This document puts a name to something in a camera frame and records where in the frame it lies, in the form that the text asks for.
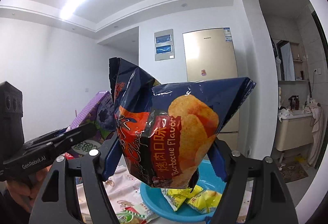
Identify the gold refrigerator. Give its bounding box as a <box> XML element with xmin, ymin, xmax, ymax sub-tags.
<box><xmin>169</xmin><ymin>29</ymin><xmax>237</xmax><ymax>156</ymax></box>

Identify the pink cartoon tablecloth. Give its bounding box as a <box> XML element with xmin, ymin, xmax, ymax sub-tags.
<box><xmin>76</xmin><ymin>165</ymin><xmax>251</xmax><ymax>223</ymax></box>

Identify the person's left hand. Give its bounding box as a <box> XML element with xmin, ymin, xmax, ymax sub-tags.
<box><xmin>6</xmin><ymin>166</ymin><xmax>51</xmax><ymax>212</ymax></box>

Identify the wall mirror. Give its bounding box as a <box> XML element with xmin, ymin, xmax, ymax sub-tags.
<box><xmin>276</xmin><ymin>40</ymin><xmax>295</xmax><ymax>81</ymax></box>

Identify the grey electrical panel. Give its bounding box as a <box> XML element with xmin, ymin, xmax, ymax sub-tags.
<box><xmin>154</xmin><ymin>29</ymin><xmax>175</xmax><ymax>61</ymax></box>

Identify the beige bathroom cabinet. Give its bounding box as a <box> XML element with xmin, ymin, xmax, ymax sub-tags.
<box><xmin>274</xmin><ymin>114</ymin><xmax>314</xmax><ymax>152</ymax></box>

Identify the yellow snack bag in basin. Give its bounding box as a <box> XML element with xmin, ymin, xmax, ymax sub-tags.
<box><xmin>161</xmin><ymin>185</ymin><xmax>222</xmax><ymax>214</ymax></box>

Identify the dark blue barbecue chips bag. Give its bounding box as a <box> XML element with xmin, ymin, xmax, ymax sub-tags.
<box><xmin>109</xmin><ymin>57</ymin><xmax>255</xmax><ymax>189</ymax></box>

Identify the green chips bag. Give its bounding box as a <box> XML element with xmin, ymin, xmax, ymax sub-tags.
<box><xmin>116</xmin><ymin>207</ymin><xmax>159</xmax><ymax>224</ymax></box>

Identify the blue plastic basin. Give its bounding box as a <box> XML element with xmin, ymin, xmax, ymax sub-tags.
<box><xmin>139</xmin><ymin>159</ymin><xmax>228</xmax><ymax>223</ymax></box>

